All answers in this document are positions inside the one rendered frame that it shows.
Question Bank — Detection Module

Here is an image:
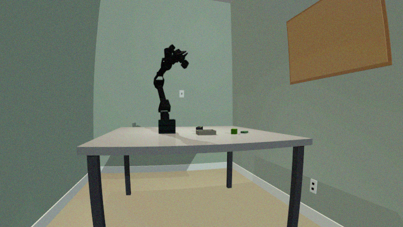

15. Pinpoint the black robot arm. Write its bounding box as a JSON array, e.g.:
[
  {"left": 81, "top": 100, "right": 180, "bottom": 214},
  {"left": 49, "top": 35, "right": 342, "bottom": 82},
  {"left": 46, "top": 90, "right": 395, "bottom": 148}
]
[{"left": 153, "top": 48, "right": 173, "bottom": 120}]

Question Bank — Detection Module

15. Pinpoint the beige square tray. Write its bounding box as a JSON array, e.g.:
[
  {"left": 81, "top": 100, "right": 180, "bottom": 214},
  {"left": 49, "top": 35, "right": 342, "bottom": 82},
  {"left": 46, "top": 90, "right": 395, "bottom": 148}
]
[{"left": 196, "top": 129, "right": 216, "bottom": 136}]

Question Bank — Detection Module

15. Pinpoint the green cube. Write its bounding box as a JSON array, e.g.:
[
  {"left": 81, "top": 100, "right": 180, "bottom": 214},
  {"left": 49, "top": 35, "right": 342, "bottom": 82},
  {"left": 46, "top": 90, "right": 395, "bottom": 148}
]
[{"left": 230, "top": 129, "right": 238, "bottom": 135}]

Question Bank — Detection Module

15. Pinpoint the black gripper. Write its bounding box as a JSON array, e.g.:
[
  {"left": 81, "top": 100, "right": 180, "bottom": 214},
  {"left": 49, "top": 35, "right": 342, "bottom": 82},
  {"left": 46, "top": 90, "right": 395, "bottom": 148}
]
[{"left": 167, "top": 44, "right": 189, "bottom": 69}]

